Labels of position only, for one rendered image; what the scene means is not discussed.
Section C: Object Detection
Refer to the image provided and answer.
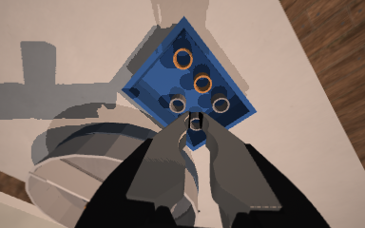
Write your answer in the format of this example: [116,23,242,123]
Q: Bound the grey metal sleeve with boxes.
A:
[211,93,230,113]
[169,94,186,113]
[190,112,201,131]

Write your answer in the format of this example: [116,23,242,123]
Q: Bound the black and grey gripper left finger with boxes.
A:
[74,111,191,228]

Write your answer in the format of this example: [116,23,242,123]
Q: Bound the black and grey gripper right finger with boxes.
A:
[199,111,331,228]

